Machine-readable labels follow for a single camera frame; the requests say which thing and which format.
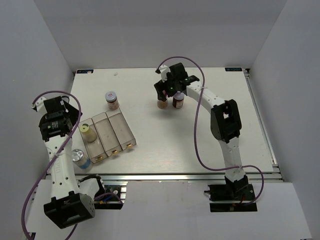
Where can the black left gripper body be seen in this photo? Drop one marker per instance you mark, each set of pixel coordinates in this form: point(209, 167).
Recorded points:
point(72, 114)

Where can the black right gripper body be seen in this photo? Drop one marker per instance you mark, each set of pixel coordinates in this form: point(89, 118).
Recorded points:
point(173, 89)

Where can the pink cap spice bottle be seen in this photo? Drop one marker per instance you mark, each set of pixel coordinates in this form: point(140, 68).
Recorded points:
point(162, 104)

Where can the silver lid white shaker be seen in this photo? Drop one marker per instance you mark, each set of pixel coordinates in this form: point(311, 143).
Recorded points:
point(80, 159)

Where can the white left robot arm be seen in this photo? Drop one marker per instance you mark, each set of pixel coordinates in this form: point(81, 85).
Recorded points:
point(71, 201)

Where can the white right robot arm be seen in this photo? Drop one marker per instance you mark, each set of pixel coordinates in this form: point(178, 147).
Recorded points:
point(225, 122)

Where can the dark sauce jar white lid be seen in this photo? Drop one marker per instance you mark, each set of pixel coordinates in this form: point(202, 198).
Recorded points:
point(178, 100)

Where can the yellow cap spice bottle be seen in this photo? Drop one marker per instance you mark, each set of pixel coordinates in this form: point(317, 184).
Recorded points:
point(88, 134)

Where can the blue right corner sticker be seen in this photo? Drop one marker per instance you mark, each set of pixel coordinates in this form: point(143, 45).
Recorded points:
point(233, 69)

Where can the blue corner sticker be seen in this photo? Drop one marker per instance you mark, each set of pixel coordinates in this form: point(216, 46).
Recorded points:
point(84, 71)
point(233, 69)

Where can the orange label jar white lid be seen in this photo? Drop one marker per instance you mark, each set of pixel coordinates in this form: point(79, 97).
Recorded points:
point(112, 100)

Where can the blue left corner sticker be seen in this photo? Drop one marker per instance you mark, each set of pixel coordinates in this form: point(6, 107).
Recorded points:
point(84, 71)

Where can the clear brown organizer tray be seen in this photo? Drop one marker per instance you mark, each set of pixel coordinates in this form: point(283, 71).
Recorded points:
point(113, 135)

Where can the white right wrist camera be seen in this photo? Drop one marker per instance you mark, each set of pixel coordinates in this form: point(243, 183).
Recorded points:
point(162, 70)

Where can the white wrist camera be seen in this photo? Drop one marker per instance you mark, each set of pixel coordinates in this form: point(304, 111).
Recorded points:
point(162, 70)
point(39, 106)

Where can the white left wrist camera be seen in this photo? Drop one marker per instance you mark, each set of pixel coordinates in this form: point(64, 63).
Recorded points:
point(39, 106)

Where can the aluminium front table rail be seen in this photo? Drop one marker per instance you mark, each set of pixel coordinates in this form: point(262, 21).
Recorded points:
point(183, 177)

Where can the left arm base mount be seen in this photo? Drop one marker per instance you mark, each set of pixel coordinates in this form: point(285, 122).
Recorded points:
point(114, 200)

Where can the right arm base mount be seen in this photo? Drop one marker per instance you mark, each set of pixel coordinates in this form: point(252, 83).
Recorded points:
point(223, 200)

